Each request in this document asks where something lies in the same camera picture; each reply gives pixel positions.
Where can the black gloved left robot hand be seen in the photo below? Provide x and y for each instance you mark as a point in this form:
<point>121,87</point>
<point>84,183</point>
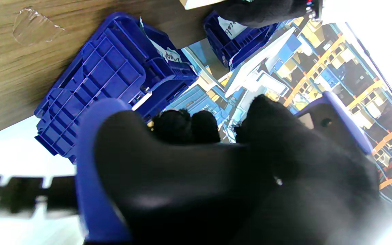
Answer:
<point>267,12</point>

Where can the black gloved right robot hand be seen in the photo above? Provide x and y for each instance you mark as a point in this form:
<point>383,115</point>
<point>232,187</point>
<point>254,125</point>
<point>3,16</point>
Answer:
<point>318,190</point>

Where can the black and blue barcode scanner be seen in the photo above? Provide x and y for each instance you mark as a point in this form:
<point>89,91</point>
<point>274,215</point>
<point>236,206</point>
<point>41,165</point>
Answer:
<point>148,163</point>

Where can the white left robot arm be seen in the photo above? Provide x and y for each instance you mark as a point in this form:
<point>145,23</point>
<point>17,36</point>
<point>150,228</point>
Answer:
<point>316,10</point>

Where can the blue bin boxed parcels label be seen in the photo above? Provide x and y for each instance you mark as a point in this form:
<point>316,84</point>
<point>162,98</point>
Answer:
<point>247,44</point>

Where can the handwritten boxed parcels paper label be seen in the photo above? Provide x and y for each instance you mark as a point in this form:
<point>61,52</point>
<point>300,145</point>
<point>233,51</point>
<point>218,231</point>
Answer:
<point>231,29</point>

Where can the crumpled handwritten paper label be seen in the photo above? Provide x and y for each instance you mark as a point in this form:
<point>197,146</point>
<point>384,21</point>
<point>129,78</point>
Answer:
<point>167,52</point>

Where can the blue ribbed plastic bin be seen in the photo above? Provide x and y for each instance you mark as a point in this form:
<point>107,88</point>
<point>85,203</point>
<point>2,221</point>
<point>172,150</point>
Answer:
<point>107,68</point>

